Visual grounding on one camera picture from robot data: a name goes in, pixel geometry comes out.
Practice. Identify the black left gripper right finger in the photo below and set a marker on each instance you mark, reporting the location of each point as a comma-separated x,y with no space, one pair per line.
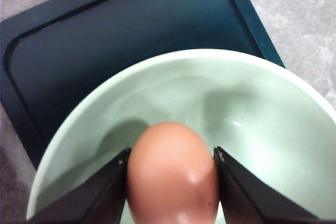
247,199

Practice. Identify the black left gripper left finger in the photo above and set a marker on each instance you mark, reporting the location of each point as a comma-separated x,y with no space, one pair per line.
102,201

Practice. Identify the brown egg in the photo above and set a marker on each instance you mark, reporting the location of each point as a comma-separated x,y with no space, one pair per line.
172,177

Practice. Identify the green ceramic bowl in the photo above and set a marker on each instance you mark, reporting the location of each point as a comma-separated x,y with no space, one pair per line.
257,110

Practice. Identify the dark rectangular tray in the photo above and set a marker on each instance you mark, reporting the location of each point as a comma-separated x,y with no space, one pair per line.
50,49

